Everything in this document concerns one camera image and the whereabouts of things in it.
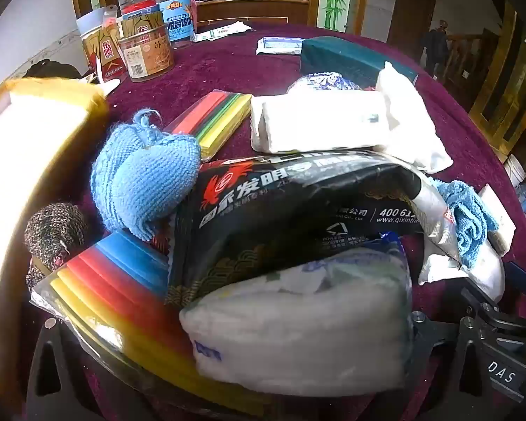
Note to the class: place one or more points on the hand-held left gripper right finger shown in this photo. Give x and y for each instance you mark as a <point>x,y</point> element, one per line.
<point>434,359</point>

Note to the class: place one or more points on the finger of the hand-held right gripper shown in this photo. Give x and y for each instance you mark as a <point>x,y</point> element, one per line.
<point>497,311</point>

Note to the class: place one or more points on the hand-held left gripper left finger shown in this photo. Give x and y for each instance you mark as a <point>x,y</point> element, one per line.
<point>74,381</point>

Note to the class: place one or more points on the large rainbow sponge strip pack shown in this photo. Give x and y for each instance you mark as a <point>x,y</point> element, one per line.
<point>114,298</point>

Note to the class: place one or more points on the white cotton wool pack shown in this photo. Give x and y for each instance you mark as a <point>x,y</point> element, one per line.
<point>298,329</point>

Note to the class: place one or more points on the black crab print bag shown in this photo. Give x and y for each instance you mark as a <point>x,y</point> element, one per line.
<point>298,210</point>

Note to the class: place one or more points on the blue knitted cloth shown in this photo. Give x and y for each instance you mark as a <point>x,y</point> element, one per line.
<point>151,175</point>

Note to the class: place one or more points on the yellow cardboard box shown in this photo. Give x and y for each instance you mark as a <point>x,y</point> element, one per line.
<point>26,149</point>

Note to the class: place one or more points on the white soft tissue pack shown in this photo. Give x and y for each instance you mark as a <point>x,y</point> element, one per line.
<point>315,120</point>

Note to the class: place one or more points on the white plastic packet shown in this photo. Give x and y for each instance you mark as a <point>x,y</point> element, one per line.
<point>486,272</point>

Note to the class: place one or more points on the light blue towel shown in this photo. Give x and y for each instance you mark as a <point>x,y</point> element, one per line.
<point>469,217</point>

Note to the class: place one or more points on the white plastic bucket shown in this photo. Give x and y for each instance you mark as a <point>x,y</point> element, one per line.
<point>515,171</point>

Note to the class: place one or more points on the dark speckled knitted cloth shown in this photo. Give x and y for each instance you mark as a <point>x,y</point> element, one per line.
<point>55,232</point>

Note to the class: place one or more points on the white pillow-shaped tissue pack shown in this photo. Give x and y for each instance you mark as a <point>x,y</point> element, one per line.
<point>414,118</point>

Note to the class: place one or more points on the wooden stair railing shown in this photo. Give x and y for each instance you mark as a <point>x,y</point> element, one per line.
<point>469,59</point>

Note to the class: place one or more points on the dark hanging coat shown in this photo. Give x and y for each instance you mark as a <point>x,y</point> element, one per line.
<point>436,46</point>

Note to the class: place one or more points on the blue white patterned packet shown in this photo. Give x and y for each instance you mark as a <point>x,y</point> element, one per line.
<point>322,82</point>

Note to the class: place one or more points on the teal cardboard box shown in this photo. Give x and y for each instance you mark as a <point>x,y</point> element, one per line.
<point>350,57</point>

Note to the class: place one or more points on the small rainbow sponge strip pack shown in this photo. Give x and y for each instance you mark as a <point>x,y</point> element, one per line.
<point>217,118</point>

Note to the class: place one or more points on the brown wooden door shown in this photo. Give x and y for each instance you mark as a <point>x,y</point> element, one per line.
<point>414,13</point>

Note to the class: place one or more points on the red brown snack carton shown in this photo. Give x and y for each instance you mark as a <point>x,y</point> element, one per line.
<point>101,48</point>

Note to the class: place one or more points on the blue white mask packet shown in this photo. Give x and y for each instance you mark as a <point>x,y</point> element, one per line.
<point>280,45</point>

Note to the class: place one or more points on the purple velvet tablecloth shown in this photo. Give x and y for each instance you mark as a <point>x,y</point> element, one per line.
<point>245,68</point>

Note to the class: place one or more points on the blue label clear jar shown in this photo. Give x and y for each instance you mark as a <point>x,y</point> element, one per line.
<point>177,17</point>

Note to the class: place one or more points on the white paper packet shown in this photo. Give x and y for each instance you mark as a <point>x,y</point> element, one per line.
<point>223,30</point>

